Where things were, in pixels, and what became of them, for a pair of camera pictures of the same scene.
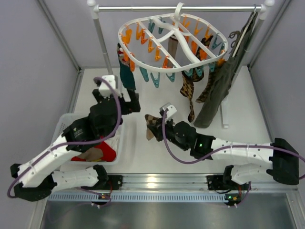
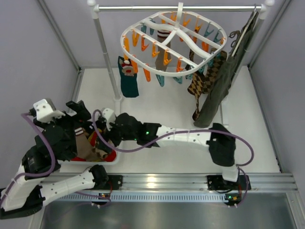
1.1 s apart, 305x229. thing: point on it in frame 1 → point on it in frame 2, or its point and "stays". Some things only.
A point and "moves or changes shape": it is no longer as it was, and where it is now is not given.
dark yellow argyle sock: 188,78 → 197,87
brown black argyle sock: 208,90 → 213,70
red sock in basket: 109,154 stays
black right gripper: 159,126 → 110,134
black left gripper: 116,100 → 72,121
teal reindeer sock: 127,76 moves or changes shape
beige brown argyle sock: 154,127 moves or changes shape
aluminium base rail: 190,182 stays
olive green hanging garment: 225,72 stays
